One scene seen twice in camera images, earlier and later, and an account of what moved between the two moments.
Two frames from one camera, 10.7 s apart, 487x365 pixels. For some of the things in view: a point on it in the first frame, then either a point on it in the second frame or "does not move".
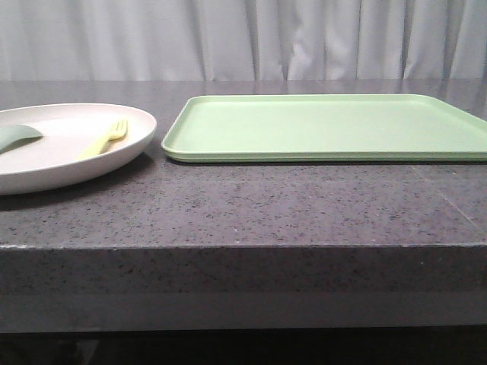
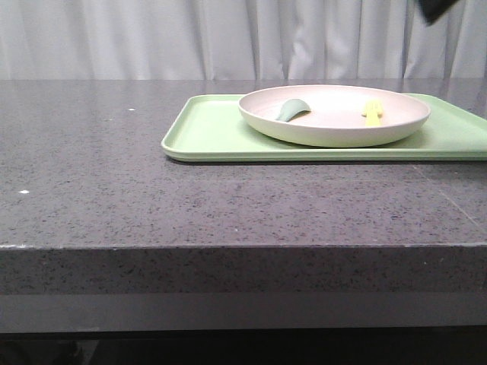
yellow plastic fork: (119, 131) to (373, 112)
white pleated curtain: (243, 39) does not move
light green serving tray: (345, 128) does not move
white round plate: (80, 141) to (335, 119)
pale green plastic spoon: (14, 136) to (293, 109)
